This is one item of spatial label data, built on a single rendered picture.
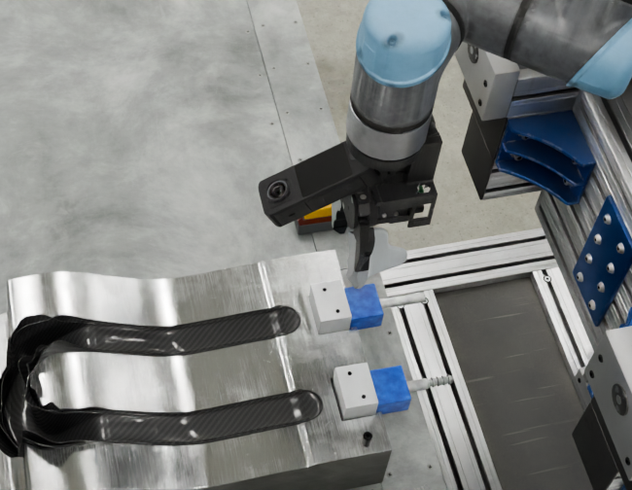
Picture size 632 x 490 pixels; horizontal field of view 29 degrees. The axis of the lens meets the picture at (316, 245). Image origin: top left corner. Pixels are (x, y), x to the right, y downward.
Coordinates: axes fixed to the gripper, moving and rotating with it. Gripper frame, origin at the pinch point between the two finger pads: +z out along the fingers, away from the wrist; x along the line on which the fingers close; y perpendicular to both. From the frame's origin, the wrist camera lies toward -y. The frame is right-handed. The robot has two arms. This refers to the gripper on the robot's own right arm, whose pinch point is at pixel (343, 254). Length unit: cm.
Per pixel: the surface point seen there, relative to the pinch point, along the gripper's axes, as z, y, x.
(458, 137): 101, 58, 88
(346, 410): 9.8, -2.0, -13.3
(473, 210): 101, 55, 68
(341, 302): 9.2, 0.5, -0.5
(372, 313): 10.5, 3.9, -1.8
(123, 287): 10.8, -22.8, 6.9
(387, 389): 10.5, 3.1, -11.3
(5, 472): 15.0, -38.1, -10.9
